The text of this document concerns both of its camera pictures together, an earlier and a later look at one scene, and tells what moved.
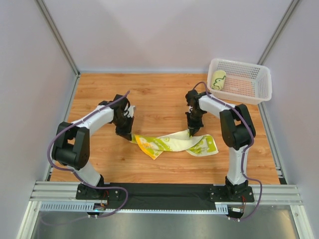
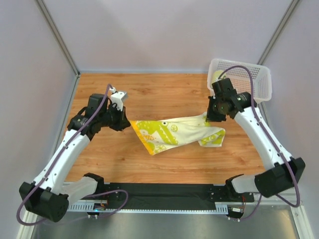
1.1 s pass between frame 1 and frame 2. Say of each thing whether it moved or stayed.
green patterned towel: stayed
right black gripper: moved
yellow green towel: moved
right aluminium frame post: stayed
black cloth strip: stayed
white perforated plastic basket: stayed
